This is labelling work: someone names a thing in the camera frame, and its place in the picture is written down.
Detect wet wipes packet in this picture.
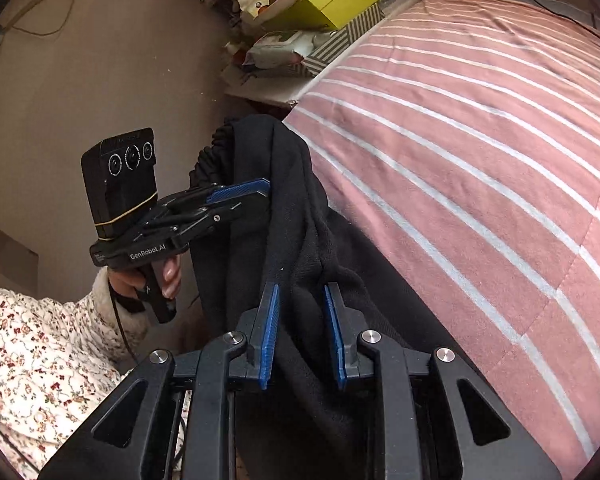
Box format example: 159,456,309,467
242,30,331,68

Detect black pants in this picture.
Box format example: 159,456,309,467
187,114,481,480

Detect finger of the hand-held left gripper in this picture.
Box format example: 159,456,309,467
164,178,272,211
140,194,272,239

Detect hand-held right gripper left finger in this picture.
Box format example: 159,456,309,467
37,282,281,480

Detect white bedside cabinet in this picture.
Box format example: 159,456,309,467
222,67,311,108

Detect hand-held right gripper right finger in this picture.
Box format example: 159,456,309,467
322,281,563,480

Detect bed with pink striped sheet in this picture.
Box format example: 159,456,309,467
282,0,600,471

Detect grey chevron-pattern box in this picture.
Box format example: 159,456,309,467
290,2,386,78

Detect person's left forearm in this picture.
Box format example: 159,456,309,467
0,267,191,480

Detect person's left hand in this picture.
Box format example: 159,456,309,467
107,255,183,311

